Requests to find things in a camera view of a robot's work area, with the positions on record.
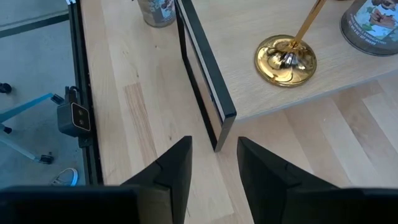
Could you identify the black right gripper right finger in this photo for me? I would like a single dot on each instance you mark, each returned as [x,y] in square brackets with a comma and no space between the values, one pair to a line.
[261,174]

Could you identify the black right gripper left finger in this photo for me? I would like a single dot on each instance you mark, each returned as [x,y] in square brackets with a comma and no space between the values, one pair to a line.
[177,168]

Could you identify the gold candlestick holder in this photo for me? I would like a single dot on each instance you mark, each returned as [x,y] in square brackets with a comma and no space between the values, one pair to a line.
[280,62]

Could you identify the glass candle jar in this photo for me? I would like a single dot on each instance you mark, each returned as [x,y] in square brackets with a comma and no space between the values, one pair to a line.
[155,15]
[367,40]

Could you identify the blue-grey wheeled stand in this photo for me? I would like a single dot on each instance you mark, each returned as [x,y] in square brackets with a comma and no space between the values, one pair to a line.
[25,105]

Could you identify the black table-level camera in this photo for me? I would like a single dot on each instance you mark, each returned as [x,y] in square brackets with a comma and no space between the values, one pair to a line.
[73,119]

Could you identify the black aluminium table frame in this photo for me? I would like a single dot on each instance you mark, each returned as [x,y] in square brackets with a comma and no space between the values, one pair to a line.
[81,62]

